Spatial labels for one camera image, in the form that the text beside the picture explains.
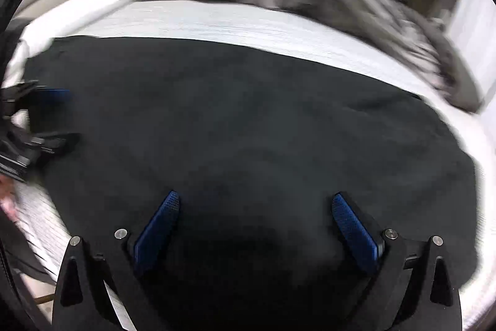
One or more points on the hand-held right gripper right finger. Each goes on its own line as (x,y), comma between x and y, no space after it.
(354,230)

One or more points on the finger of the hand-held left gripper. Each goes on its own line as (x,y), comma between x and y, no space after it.
(52,96)
(50,143)

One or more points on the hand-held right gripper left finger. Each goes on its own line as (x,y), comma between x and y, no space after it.
(157,228)

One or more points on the black pants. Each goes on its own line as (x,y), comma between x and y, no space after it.
(240,145)

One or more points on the white pillow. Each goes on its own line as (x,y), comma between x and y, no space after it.
(73,11)

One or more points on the white mesh mattress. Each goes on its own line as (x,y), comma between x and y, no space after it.
(217,24)

